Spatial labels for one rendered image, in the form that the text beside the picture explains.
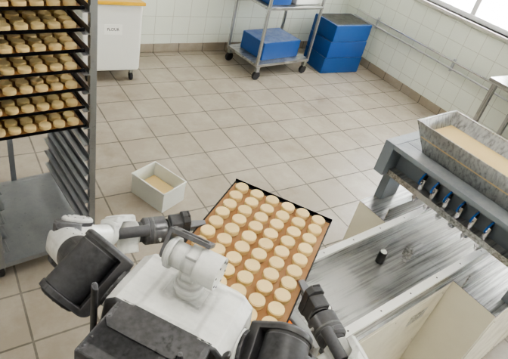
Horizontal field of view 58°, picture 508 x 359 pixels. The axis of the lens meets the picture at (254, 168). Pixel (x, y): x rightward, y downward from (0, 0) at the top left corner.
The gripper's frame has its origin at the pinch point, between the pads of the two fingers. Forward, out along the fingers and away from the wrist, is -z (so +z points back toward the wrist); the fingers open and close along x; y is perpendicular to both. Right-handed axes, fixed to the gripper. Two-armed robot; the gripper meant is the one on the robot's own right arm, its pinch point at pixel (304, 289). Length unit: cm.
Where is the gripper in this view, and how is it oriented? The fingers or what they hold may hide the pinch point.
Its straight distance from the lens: 147.6
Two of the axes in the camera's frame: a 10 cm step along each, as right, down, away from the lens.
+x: 2.0, -8.0, -5.7
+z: 3.7, 6.0, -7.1
